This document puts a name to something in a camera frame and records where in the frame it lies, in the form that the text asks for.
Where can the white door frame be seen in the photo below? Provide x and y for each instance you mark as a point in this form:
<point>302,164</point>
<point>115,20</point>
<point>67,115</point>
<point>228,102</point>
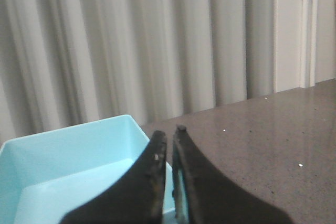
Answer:
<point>304,43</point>

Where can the light blue storage box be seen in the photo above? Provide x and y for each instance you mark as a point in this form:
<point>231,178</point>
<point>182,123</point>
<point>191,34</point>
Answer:
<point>44,176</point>

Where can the grey pleated curtain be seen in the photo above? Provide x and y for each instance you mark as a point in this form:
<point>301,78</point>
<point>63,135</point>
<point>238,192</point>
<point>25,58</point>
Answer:
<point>65,62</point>

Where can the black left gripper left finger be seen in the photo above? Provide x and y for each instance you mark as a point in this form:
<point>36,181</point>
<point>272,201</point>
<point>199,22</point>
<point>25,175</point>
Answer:
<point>136,197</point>

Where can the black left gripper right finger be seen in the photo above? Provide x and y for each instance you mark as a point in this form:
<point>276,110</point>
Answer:
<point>203,194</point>

